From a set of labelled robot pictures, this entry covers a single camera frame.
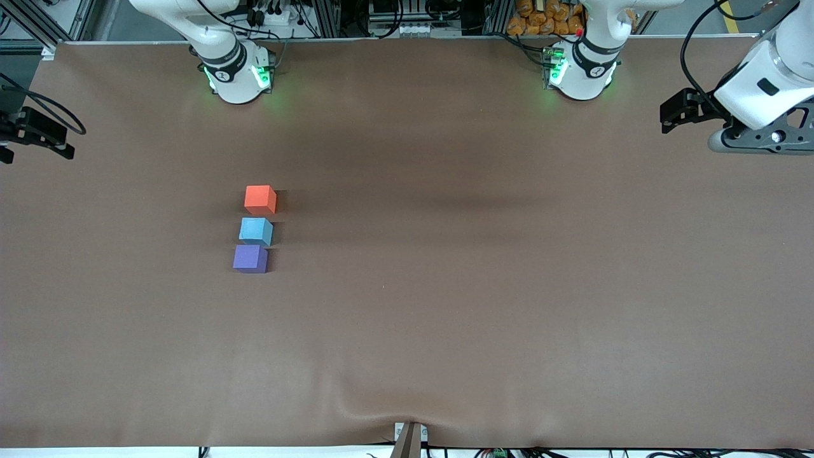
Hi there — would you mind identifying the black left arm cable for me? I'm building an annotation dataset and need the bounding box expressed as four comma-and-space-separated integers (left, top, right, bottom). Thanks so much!
680, 0, 802, 104

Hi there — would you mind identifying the pile of orange bags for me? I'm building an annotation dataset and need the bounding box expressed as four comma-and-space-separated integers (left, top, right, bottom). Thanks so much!
507, 0, 586, 37

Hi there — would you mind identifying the purple foam block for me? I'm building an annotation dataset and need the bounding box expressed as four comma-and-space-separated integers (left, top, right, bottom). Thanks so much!
233, 244, 269, 274

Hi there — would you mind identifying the orange foam block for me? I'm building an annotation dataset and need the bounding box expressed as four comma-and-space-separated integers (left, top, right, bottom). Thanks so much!
244, 185, 278, 215

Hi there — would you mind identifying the brown table cover mat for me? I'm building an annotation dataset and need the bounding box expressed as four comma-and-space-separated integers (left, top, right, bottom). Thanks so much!
0, 38, 814, 450

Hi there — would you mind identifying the metal table clamp bracket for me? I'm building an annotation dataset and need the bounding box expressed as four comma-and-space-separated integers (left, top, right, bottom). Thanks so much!
393, 421, 429, 458

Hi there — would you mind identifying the aluminium frame extrusion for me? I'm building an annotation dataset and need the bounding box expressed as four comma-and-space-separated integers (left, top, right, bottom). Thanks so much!
0, 0, 96, 62

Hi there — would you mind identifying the light blue foam block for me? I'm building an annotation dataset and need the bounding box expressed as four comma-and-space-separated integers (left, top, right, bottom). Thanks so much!
238, 217, 274, 247

